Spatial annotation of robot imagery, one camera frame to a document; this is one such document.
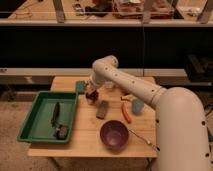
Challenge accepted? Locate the dark brush in tray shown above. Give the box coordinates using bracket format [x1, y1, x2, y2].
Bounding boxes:
[51, 102, 68, 140]

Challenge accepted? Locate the blue plastic cup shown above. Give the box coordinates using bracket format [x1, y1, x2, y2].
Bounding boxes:
[132, 99, 144, 115]

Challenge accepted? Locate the dark red grape bunch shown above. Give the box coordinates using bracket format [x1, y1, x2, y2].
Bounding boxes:
[86, 90, 99, 101]

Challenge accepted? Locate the purple bowl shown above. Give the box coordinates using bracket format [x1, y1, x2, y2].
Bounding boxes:
[100, 120, 129, 150]

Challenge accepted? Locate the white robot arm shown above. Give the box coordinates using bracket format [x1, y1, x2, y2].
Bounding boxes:
[86, 55, 211, 171]

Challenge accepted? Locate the green plastic tray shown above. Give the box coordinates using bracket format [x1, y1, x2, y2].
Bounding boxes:
[17, 91, 78, 144]

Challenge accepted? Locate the small metal cup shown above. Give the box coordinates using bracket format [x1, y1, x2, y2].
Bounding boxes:
[86, 96, 97, 105]

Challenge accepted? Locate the green sponge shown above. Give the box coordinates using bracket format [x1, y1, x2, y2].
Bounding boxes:
[75, 81, 85, 94]

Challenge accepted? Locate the yellow banana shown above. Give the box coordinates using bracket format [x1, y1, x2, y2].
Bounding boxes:
[121, 94, 134, 101]

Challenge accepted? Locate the orange carrot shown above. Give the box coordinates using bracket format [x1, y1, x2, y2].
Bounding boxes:
[121, 102, 132, 124]

